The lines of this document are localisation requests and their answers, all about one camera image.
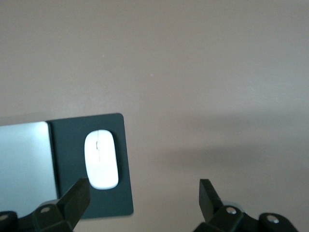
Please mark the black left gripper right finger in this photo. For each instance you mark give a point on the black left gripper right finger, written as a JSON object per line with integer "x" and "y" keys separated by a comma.
{"x": 212, "y": 210}

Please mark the brown table cover mat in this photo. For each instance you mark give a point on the brown table cover mat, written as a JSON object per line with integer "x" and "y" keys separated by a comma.
{"x": 169, "y": 60}

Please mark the black mouse pad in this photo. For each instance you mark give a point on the black mouse pad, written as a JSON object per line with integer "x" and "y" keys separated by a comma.
{"x": 67, "y": 157}

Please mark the white computer mouse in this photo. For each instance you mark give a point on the white computer mouse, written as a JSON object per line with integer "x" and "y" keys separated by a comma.
{"x": 101, "y": 159}

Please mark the silver laptop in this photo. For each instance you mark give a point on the silver laptop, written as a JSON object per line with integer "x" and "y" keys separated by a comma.
{"x": 24, "y": 157}

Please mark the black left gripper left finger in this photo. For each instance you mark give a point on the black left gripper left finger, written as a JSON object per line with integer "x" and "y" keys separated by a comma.
{"x": 70, "y": 205}

